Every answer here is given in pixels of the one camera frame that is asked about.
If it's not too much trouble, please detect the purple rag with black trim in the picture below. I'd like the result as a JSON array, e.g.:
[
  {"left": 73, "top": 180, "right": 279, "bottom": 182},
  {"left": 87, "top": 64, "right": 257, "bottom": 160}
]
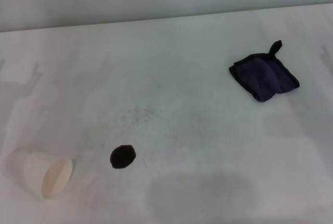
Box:
[{"left": 228, "top": 39, "right": 301, "bottom": 103}]

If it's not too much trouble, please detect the black water stain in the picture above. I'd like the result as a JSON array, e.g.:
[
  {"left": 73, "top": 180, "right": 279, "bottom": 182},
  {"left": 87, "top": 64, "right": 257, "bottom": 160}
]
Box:
[{"left": 109, "top": 144, "right": 137, "bottom": 170}]

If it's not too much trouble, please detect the white paper cup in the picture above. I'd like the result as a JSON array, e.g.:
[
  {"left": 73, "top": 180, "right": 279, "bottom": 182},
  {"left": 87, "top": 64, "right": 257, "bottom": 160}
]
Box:
[{"left": 6, "top": 149, "right": 74, "bottom": 201}]

